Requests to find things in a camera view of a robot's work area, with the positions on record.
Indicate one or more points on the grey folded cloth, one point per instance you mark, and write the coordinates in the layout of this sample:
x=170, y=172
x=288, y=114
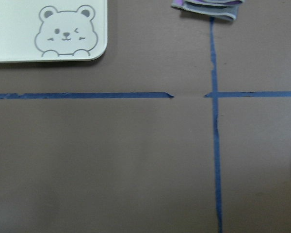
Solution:
x=224, y=13

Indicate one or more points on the purple folded cloth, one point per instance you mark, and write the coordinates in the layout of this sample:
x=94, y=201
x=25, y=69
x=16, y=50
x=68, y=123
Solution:
x=220, y=3

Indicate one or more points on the cream bear serving tray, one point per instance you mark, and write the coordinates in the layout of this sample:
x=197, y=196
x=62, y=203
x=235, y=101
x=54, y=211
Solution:
x=52, y=30

